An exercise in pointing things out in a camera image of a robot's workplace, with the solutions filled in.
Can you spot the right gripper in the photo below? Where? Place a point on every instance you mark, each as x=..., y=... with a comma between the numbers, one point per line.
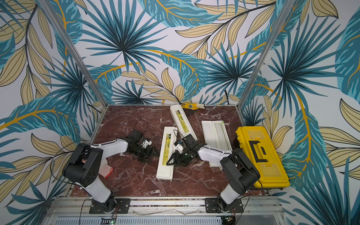
x=180, y=155

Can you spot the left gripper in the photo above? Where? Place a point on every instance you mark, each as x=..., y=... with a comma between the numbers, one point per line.
x=148, y=154

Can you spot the white wrap dispenser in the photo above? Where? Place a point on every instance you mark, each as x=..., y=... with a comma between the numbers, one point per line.
x=165, y=172
x=181, y=121
x=217, y=143

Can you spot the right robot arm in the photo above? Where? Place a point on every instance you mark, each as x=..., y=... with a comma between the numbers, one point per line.
x=240, y=172

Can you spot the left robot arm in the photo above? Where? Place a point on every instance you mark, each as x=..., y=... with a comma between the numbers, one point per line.
x=83, y=167

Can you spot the red white work glove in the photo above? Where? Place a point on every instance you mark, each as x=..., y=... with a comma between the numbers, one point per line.
x=105, y=170

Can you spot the yellow black work glove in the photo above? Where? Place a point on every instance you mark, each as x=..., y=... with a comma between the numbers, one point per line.
x=192, y=106

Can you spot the yellow black toolbox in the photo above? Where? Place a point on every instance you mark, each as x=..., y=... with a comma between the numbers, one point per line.
x=257, y=145

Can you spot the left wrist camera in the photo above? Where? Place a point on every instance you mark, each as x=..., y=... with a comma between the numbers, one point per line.
x=138, y=138

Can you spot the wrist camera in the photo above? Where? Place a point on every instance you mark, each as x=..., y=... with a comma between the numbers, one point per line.
x=138, y=138
x=185, y=144

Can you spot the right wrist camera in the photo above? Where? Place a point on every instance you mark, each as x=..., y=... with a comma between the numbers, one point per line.
x=185, y=144

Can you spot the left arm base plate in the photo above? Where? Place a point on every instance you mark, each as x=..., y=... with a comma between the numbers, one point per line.
x=112, y=206

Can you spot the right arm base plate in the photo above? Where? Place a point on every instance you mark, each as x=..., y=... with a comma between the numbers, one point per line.
x=217, y=205

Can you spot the aluminium front rail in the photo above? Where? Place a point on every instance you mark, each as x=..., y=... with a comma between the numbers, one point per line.
x=173, y=206

